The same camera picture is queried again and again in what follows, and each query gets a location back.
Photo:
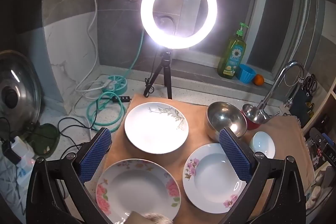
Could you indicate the red steel bowl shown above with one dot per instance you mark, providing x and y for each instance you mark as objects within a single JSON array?
[{"x": 252, "y": 112}]

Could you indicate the beige storage shelf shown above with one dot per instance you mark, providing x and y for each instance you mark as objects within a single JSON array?
[{"x": 328, "y": 100}]

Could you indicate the white plate pink flower rim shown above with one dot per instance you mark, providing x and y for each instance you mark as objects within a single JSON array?
[{"x": 136, "y": 187}]

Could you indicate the white plate green leaf print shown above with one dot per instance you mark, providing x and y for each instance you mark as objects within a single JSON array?
[{"x": 155, "y": 132}]

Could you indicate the green dish soap bottle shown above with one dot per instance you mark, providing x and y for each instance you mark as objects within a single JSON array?
[{"x": 232, "y": 56}]

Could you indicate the white charger plug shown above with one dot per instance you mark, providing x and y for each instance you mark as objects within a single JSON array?
[{"x": 22, "y": 146}]

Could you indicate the small white bowl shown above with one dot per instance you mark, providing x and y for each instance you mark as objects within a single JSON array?
[{"x": 262, "y": 144}]

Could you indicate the teal power strip reel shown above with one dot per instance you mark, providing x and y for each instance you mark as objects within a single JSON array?
[{"x": 118, "y": 82}]

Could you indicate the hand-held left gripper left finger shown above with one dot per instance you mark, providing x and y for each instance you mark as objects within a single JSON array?
[{"x": 95, "y": 154}]

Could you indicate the black scissors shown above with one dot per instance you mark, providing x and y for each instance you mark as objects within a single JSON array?
[{"x": 311, "y": 85}]

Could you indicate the person's left hand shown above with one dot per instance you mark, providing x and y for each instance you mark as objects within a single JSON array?
[{"x": 155, "y": 219}]

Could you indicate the black tripod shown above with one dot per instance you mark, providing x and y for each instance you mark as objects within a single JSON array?
[{"x": 167, "y": 66}]

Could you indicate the large steel bowl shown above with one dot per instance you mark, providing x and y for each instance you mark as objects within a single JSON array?
[{"x": 223, "y": 116}]

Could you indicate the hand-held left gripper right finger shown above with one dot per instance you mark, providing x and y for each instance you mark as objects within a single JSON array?
[{"x": 236, "y": 158}]

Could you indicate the black utensil holder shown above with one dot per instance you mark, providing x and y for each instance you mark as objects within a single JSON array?
[{"x": 305, "y": 103}]

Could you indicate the blue fluted cup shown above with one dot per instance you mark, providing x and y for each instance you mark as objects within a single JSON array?
[{"x": 246, "y": 74}]

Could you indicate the white plate purple flower print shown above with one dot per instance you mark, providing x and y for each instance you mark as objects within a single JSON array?
[{"x": 210, "y": 176}]

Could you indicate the steel pot lid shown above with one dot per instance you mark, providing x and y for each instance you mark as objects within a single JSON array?
[{"x": 21, "y": 74}]

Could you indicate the tan cloth mat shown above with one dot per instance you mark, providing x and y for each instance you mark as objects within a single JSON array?
[{"x": 199, "y": 134}]

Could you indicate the chrome kitchen faucet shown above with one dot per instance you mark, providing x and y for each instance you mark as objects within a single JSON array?
[{"x": 273, "y": 87}]

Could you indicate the orange fruit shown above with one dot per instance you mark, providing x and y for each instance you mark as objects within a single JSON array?
[{"x": 258, "y": 79}]

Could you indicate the dark green cloth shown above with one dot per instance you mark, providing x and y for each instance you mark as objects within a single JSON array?
[{"x": 43, "y": 138}]

